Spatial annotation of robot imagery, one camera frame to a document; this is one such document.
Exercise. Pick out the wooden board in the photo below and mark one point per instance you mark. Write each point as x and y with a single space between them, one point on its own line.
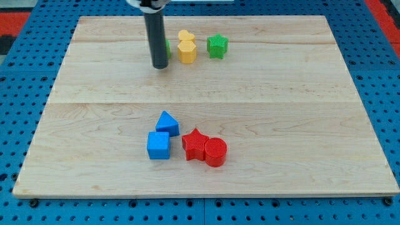
282 99

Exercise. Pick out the green star block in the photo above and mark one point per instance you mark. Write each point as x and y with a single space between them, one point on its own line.
217 46

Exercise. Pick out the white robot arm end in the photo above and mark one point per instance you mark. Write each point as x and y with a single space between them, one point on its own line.
148 6

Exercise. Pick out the blue triangle block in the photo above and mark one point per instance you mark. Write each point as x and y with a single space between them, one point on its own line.
167 123

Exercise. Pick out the yellow hexagon block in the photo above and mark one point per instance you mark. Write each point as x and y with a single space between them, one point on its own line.
187 52

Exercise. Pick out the blue cube block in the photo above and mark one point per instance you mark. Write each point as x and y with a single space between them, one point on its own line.
158 145

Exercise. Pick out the red cylinder block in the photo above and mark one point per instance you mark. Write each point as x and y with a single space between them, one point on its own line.
215 150

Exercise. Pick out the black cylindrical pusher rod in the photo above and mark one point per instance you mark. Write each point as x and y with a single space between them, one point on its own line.
156 37

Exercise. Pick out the green block behind rod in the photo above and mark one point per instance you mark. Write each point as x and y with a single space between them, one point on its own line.
168 49

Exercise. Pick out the red star block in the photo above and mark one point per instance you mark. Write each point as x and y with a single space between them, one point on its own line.
193 145

